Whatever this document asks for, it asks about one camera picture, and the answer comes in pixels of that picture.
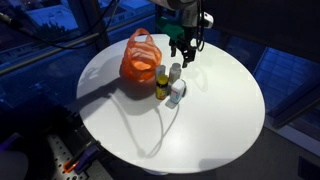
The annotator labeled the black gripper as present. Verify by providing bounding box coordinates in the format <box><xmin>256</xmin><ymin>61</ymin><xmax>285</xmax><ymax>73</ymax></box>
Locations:
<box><xmin>168</xmin><ymin>25</ymin><xmax>198</xmax><ymax>69</ymax></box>

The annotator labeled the white pill bottle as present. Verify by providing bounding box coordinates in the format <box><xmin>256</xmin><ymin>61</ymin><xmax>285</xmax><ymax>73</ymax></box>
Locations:
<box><xmin>168</xmin><ymin>62</ymin><xmax>183</xmax><ymax>86</ymax></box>
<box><xmin>155</xmin><ymin>64</ymin><xmax>167</xmax><ymax>79</ymax></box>

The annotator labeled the small white bottle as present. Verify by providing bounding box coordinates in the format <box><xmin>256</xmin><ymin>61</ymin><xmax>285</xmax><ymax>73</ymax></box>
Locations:
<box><xmin>169</xmin><ymin>78</ymin><xmax>187</xmax><ymax>104</ymax></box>

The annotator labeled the amber bottle with yellow cap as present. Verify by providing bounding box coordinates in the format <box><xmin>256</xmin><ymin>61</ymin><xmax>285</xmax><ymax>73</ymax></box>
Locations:
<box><xmin>155</xmin><ymin>74</ymin><xmax>170</xmax><ymax>101</ymax></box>

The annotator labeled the orange plastic carrier bag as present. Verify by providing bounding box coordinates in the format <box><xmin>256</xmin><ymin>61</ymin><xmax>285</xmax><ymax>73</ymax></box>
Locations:
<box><xmin>119</xmin><ymin>28</ymin><xmax>163</xmax><ymax>83</ymax></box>

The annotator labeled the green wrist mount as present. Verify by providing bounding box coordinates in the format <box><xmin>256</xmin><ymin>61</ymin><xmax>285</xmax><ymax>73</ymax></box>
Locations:
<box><xmin>155</xmin><ymin>16</ymin><xmax>185</xmax><ymax>42</ymax></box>

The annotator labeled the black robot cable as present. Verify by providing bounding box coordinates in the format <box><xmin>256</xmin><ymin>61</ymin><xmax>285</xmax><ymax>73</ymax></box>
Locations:
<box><xmin>195</xmin><ymin>0</ymin><xmax>206</xmax><ymax>53</ymax></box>

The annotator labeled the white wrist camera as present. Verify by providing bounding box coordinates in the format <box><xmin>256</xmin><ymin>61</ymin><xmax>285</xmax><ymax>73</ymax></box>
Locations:
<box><xmin>200</xmin><ymin>11</ymin><xmax>215</xmax><ymax>30</ymax></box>

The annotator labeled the black background cable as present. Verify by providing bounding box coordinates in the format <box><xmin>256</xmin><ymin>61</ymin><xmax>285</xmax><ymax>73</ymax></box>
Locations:
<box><xmin>0</xmin><ymin>0</ymin><xmax>121</xmax><ymax>51</ymax></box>

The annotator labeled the purple handled clamp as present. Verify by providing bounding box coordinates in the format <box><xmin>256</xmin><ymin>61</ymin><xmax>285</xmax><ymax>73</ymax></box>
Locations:
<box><xmin>62</xmin><ymin>140</ymin><xmax>102</xmax><ymax>175</ymax></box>

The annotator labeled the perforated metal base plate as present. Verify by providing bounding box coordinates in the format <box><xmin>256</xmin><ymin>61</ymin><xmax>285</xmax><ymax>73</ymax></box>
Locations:
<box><xmin>45</xmin><ymin>133</ymin><xmax>91</xmax><ymax>180</ymax></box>

